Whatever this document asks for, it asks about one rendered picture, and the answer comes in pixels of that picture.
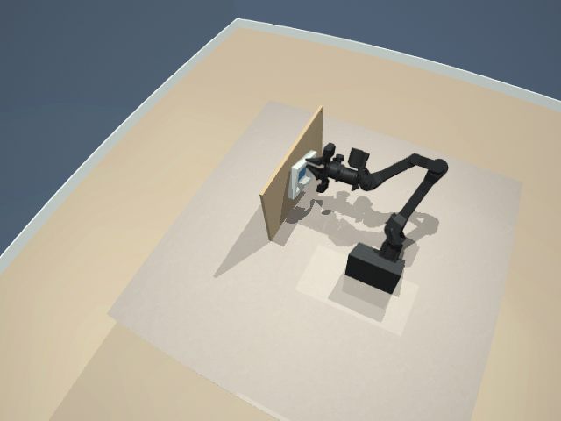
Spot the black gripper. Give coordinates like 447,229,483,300
305,142,345,193

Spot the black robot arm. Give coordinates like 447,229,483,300
341,147,448,263

